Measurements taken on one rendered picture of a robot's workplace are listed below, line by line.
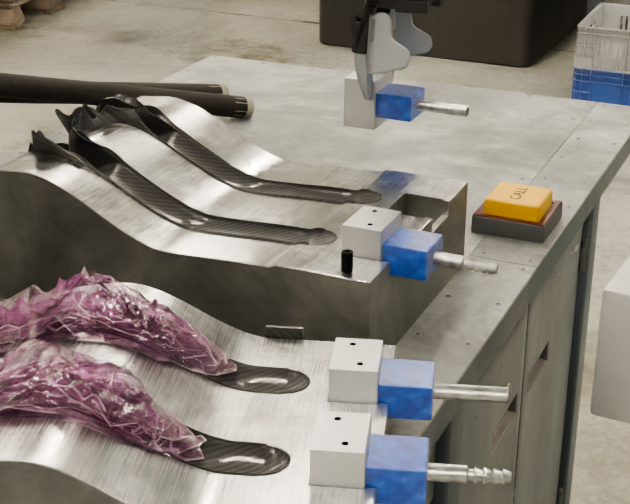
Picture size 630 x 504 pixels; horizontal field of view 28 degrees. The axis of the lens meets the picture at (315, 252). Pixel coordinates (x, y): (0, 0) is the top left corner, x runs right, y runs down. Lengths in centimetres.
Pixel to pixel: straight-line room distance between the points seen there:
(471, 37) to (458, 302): 395
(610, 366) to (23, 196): 59
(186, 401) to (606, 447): 170
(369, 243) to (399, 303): 7
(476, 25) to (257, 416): 427
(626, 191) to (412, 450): 303
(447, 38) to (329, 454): 439
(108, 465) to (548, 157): 93
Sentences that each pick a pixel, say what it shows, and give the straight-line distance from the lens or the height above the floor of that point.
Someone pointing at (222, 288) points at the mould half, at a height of 86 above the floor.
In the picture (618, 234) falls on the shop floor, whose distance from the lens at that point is 351.
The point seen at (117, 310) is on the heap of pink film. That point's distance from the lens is 93.
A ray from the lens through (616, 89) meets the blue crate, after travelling 429.
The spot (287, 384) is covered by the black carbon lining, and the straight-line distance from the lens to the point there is 95.
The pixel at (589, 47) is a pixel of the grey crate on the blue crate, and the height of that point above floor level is 29.
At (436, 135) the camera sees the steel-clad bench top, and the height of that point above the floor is 80.
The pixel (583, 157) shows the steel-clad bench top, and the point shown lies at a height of 80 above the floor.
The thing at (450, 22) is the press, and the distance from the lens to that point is 514.
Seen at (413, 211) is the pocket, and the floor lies 87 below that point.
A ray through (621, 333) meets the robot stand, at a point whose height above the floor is 97.
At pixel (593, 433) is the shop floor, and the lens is 257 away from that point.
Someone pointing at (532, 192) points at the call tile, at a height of 84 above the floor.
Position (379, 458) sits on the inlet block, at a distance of 83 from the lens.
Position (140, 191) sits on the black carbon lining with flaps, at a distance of 119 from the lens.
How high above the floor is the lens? 132
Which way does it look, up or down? 24 degrees down
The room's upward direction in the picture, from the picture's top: straight up
